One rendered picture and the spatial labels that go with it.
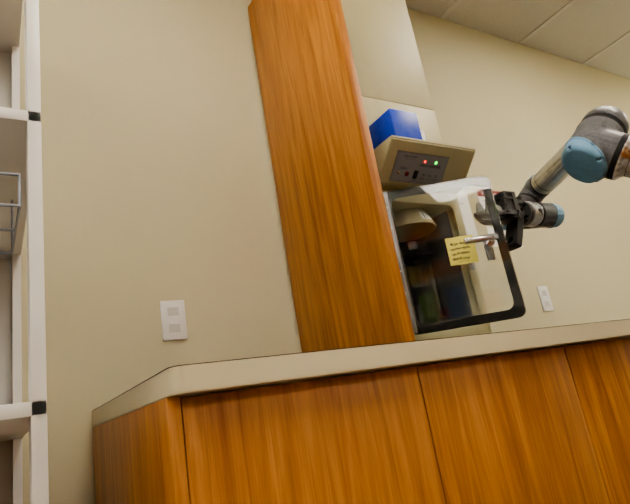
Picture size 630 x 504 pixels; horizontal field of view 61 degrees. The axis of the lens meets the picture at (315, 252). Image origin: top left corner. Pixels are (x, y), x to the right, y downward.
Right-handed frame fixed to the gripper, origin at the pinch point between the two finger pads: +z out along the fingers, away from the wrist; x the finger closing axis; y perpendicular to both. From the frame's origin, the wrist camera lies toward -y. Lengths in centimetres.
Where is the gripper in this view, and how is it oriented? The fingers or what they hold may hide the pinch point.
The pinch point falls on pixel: (478, 217)
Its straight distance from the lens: 154.1
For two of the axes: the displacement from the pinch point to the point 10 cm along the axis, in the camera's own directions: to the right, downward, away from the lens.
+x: 4.9, -3.3, -8.0
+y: -1.6, -9.4, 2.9
